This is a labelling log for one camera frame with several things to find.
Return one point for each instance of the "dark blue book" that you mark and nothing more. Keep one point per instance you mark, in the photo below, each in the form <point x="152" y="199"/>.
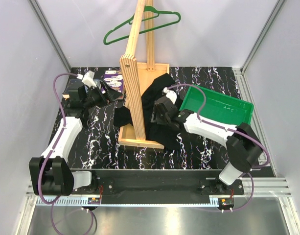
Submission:
<point x="72" y="85"/>

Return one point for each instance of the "black marble mat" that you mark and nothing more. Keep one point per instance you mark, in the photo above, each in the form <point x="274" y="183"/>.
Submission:
<point x="97" y="145"/>

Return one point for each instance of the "green plastic tray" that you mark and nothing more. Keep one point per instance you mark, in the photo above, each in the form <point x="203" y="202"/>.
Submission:
<point x="218" y="107"/>

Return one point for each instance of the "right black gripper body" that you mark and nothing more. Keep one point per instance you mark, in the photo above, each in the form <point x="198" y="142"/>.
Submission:
<point x="156" y="117"/>

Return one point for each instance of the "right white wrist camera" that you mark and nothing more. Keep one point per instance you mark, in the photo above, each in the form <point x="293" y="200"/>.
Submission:
<point x="170" y="94"/>

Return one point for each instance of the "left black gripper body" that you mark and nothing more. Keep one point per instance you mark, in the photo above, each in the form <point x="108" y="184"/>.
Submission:
<point x="95" y="97"/>

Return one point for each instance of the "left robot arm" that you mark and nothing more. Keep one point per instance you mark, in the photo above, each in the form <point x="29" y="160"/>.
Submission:
<point x="50" y="173"/>

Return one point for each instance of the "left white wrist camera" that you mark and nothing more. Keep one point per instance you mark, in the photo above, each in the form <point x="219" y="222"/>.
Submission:
<point x="88" y="79"/>

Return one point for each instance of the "purple cartoon book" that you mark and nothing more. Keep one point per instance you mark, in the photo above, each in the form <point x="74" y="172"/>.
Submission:
<point x="115" y="79"/>

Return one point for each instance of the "black t shirt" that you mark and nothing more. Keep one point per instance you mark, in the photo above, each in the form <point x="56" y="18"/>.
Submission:
<point x="158" y="132"/>

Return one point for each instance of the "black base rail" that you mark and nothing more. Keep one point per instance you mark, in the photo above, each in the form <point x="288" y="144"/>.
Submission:
<point x="153" y="187"/>

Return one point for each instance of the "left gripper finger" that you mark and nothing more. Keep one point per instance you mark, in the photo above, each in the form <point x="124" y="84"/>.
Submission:
<point x="114" y="89"/>
<point x="112" y="95"/>

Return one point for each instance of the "wooden hanger stand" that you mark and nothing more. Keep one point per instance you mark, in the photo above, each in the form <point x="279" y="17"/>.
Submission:
<point x="138" y="77"/>

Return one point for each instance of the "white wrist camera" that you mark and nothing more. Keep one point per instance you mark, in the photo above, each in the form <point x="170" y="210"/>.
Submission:
<point x="170" y="94"/>
<point x="88" y="79"/>

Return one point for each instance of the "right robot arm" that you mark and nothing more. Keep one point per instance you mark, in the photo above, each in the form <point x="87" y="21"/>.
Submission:
<point x="242" y="144"/>

